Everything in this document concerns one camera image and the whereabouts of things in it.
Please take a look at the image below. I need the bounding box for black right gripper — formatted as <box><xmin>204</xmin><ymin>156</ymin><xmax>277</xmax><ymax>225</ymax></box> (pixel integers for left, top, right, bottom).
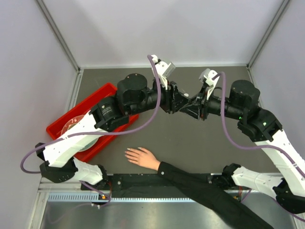
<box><xmin>181</xmin><ymin>84</ymin><xmax>244</xmax><ymax>121</ymax></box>

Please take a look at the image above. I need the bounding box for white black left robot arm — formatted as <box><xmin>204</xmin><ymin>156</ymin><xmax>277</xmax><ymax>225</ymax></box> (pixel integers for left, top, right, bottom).
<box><xmin>36</xmin><ymin>73</ymin><xmax>158</xmax><ymax>189</ymax></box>

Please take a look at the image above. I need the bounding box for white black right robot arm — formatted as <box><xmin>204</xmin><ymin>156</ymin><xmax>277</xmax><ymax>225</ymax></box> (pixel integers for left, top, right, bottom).
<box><xmin>180</xmin><ymin>80</ymin><xmax>305</xmax><ymax>214</ymax></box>

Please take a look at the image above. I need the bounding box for black sleeved forearm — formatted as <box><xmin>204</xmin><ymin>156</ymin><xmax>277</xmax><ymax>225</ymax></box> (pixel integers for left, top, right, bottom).
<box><xmin>157</xmin><ymin>162</ymin><xmax>272</xmax><ymax>229</ymax></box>

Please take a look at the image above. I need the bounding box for person's bare hand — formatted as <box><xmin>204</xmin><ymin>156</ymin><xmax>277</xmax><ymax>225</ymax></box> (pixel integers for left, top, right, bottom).
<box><xmin>125</xmin><ymin>147</ymin><xmax>161</xmax><ymax>171</ymax></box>

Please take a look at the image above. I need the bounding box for clear pink glass plate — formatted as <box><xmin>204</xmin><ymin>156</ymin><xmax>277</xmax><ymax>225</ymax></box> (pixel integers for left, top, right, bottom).
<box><xmin>61</xmin><ymin>114</ymin><xmax>98</xmax><ymax>152</ymax></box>

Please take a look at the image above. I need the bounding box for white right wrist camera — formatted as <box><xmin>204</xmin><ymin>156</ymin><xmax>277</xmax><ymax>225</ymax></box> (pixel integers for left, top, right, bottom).
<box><xmin>199</xmin><ymin>69</ymin><xmax>219</xmax><ymax>100</ymax></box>

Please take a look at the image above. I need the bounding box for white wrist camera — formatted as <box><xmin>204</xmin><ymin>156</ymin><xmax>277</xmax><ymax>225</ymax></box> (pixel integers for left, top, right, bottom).
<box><xmin>147</xmin><ymin>55</ymin><xmax>175</xmax><ymax>90</ymax></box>
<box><xmin>199</xmin><ymin>69</ymin><xmax>219</xmax><ymax>100</ymax></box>

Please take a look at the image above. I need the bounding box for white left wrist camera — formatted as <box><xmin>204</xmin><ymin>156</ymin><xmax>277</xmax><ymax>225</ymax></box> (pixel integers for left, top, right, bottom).
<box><xmin>147</xmin><ymin>55</ymin><xmax>175</xmax><ymax>90</ymax></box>

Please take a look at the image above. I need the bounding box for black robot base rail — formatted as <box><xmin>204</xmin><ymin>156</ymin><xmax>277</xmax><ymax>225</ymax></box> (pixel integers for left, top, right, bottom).
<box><xmin>81</xmin><ymin>173</ymin><xmax>239</xmax><ymax>198</ymax></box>

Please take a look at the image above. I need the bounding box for grey slotted cable duct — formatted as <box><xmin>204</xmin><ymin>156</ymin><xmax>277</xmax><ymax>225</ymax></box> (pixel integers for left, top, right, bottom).
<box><xmin>48</xmin><ymin>192</ymin><xmax>109</xmax><ymax>202</ymax></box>

